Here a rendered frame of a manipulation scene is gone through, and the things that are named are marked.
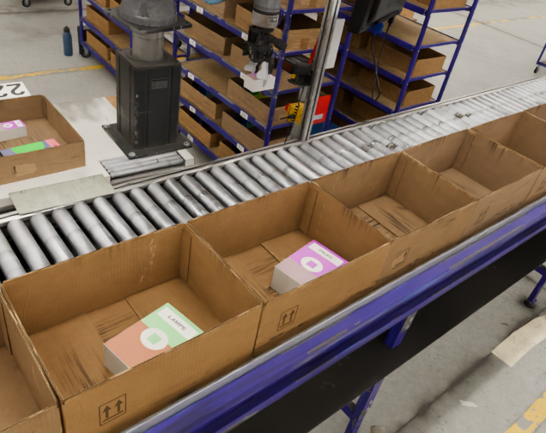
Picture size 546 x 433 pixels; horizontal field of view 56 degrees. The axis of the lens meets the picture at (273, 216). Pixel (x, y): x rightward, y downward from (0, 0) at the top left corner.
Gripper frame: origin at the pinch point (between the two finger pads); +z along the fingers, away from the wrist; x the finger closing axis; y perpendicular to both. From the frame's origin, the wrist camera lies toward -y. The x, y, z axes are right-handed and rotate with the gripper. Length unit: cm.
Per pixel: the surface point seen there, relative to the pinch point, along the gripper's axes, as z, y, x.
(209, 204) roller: 30, 34, 22
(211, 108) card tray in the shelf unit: 66, -50, -97
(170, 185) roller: 30, 40, 7
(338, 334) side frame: 14, 49, 95
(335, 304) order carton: 13, 44, 89
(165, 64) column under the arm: -3.1, 30.6, -15.7
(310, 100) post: 11.1, -26.0, 2.4
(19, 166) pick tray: 24, 83, -14
